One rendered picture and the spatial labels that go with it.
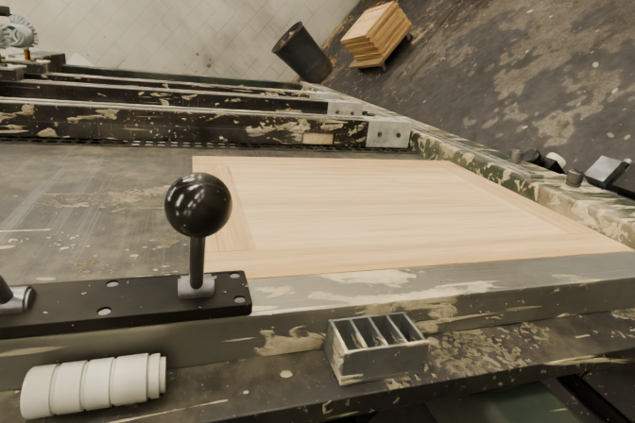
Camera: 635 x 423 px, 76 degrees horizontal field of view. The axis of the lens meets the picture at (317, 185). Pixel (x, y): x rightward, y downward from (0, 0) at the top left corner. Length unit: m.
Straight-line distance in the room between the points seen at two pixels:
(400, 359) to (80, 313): 0.23
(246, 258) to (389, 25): 3.68
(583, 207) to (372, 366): 0.50
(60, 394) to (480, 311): 0.33
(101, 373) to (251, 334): 0.10
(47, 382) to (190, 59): 5.66
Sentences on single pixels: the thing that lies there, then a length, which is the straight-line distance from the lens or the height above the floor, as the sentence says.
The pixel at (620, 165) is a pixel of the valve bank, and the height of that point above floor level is 0.76.
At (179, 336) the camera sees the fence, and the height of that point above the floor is 1.35.
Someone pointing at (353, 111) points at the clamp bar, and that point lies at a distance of 1.41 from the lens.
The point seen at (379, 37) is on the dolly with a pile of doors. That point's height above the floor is 0.29.
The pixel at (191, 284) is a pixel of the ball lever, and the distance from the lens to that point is 0.32.
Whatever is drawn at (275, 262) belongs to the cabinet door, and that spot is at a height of 1.27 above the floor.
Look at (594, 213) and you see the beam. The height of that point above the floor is 0.91.
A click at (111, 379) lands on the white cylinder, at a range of 0.31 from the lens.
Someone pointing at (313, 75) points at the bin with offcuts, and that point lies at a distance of 5.18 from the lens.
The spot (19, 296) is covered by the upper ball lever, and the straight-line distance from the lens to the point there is 0.34.
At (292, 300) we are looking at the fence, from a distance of 0.34.
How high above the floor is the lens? 1.47
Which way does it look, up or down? 26 degrees down
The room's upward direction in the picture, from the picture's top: 48 degrees counter-clockwise
